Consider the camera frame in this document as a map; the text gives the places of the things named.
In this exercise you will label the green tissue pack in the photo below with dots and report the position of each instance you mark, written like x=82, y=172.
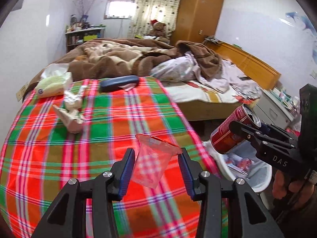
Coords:
x=54, y=80

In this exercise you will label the mattress with floral sheet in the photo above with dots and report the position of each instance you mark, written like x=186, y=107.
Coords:
x=199, y=102

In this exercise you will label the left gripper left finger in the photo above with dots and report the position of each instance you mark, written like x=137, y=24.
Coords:
x=66, y=215

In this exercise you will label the beige paper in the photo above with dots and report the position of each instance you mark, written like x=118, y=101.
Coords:
x=73, y=120

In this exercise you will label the person right hand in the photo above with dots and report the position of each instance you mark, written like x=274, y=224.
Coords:
x=280, y=190

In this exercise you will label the wall power outlet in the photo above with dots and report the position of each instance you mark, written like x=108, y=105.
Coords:
x=22, y=92

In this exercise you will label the clear plastic cup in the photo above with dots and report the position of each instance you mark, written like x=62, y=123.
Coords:
x=153, y=157

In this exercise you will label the small window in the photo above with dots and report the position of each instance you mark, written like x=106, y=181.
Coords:
x=120, y=9

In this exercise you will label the grey drawer cabinet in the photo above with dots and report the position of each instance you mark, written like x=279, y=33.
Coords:
x=271, y=111

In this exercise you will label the red drink can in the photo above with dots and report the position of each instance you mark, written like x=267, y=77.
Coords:
x=228, y=134

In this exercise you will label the white mesh trash bin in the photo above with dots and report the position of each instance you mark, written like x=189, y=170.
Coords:
x=241, y=162

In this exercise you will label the brown fleece blanket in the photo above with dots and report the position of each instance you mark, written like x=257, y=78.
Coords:
x=107, y=58

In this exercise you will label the wooden headboard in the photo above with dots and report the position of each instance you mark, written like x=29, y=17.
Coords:
x=259, y=71

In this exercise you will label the wooden wardrobe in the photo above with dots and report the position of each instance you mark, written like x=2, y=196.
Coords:
x=196, y=19

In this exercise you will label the patterned curtain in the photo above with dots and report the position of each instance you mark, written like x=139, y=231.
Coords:
x=164, y=11

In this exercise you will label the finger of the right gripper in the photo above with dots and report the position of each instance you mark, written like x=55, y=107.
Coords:
x=276, y=132
x=256, y=137

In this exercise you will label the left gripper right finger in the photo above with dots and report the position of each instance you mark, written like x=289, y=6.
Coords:
x=247, y=215

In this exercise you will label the brown teddy bear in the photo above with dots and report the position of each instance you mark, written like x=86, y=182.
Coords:
x=159, y=31

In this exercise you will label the dark blue glasses case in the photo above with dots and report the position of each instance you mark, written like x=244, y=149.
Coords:
x=125, y=82

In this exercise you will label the printed snack wrapper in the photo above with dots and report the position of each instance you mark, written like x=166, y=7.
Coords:
x=74, y=101

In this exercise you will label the plaid red green cloth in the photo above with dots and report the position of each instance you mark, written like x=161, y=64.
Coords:
x=39, y=156

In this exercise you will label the dried branch vase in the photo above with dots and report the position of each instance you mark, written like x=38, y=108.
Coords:
x=83, y=8

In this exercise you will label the cluttered shelf unit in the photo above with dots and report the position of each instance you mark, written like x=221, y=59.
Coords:
x=76, y=36

